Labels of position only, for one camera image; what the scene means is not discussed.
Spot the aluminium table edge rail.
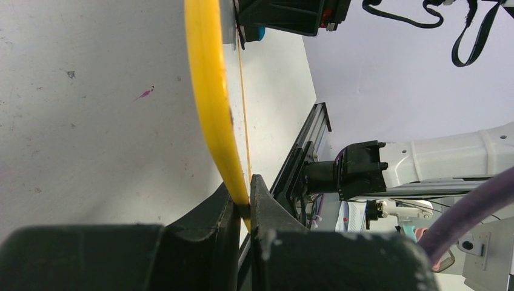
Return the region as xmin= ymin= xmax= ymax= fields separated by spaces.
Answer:
xmin=237 ymin=102 xmax=332 ymax=290

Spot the blue whiteboard eraser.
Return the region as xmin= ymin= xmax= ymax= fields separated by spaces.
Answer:
xmin=236 ymin=24 xmax=265 ymax=50

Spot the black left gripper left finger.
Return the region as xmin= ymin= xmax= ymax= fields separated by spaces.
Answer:
xmin=1 ymin=185 xmax=240 ymax=290

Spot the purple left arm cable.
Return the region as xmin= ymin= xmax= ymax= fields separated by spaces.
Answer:
xmin=417 ymin=166 xmax=514 ymax=266

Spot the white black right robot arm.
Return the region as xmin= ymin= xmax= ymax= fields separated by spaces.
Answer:
xmin=235 ymin=1 xmax=513 ymax=202

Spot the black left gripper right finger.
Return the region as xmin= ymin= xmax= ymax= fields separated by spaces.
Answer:
xmin=250 ymin=175 xmax=439 ymax=291

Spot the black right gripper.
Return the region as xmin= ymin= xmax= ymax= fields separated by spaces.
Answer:
xmin=237 ymin=0 xmax=351 ymax=36

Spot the yellow framed whiteboard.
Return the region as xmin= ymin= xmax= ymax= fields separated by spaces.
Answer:
xmin=184 ymin=1 xmax=251 ymax=230

